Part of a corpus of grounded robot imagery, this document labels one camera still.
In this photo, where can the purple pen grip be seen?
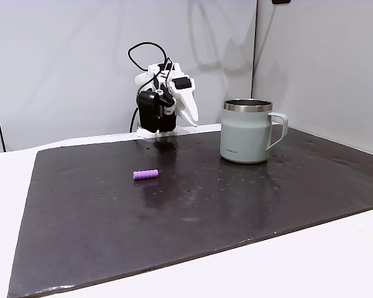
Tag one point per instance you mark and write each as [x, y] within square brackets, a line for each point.
[146, 174]

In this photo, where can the grey-green steel mug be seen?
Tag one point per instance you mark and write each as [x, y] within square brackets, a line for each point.
[245, 136]

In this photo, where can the black glossy mat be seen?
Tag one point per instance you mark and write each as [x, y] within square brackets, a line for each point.
[174, 223]

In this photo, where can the black camera box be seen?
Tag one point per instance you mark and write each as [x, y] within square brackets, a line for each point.
[147, 108]

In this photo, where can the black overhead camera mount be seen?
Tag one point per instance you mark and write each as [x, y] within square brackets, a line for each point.
[281, 1]

